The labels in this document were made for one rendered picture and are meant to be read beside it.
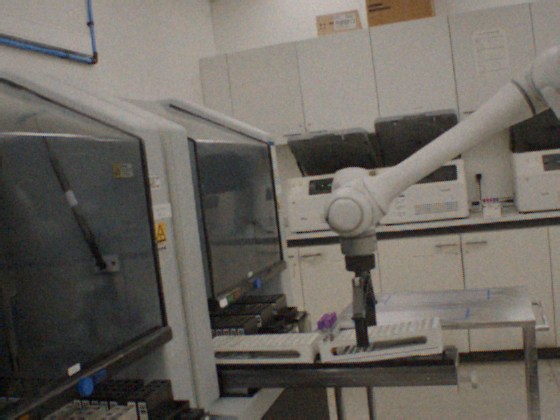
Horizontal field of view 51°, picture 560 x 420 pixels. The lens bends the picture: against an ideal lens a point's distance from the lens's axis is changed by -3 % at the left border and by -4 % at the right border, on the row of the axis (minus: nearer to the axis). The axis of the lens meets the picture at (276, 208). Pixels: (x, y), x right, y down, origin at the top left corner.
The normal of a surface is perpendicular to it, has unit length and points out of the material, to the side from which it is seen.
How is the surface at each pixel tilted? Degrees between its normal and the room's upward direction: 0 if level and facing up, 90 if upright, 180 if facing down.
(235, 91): 90
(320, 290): 90
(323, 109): 90
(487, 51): 90
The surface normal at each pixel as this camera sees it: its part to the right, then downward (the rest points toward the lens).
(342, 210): -0.32, 0.17
